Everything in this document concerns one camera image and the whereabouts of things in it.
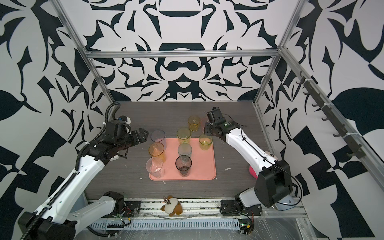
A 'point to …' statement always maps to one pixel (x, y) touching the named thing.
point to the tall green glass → (184, 134)
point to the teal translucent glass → (184, 149)
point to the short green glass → (205, 140)
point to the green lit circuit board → (246, 226)
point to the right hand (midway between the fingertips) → (210, 127)
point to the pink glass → (203, 121)
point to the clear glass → (155, 166)
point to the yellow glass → (194, 121)
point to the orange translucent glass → (157, 149)
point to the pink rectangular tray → (203, 166)
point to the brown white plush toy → (172, 206)
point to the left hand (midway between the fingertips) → (140, 132)
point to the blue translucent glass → (159, 136)
